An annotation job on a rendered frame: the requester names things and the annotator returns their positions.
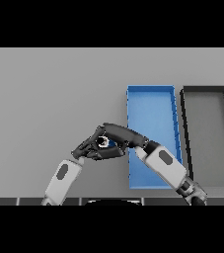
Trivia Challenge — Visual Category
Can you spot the blue bin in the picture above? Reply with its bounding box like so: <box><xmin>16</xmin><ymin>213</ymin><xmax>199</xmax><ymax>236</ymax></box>
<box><xmin>126</xmin><ymin>85</ymin><xmax>184</xmax><ymax>190</ymax></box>

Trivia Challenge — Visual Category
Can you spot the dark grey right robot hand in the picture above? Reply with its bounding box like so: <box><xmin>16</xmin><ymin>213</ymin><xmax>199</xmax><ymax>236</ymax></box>
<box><xmin>87</xmin><ymin>123</ymin><xmax>161</xmax><ymax>161</ymax></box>

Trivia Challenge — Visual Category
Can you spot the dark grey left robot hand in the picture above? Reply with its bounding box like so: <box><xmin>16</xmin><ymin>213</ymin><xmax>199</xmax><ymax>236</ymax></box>
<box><xmin>70</xmin><ymin>125</ymin><xmax>108</xmax><ymax>161</ymax></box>

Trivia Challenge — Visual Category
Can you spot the dark grey bin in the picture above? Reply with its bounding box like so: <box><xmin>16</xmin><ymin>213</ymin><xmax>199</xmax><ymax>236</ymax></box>
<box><xmin>180</xmin><ymin>85</ymin><xmax>224</xmax><ymax>190</ymax></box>

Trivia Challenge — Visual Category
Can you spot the blue pipe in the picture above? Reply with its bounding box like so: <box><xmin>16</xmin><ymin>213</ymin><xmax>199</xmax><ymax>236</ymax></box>
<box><xmin>97</xmin><ymin>135</ymin><xmax>117</xmax><ymax>149</ymax></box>

